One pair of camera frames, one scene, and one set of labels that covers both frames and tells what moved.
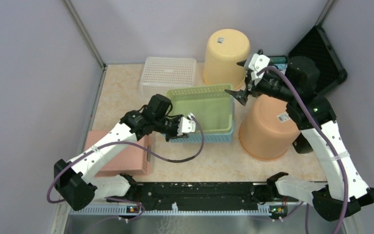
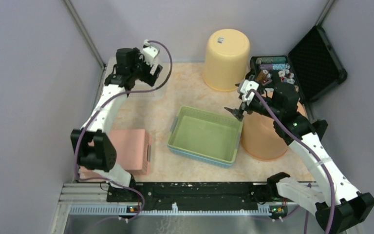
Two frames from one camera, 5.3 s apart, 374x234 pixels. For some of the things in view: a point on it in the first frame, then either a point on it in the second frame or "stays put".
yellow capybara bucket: (225, 48) stays put
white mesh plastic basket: (160, 74) → (160, 93)
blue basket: (227, 137) → (206, 160)
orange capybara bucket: (268, 132) stays put
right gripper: (241, 95) → (238, 112)
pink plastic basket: (133, 160) stays put
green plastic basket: (213, 105) → (209, 134)
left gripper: (175, 134) → (148, 78)
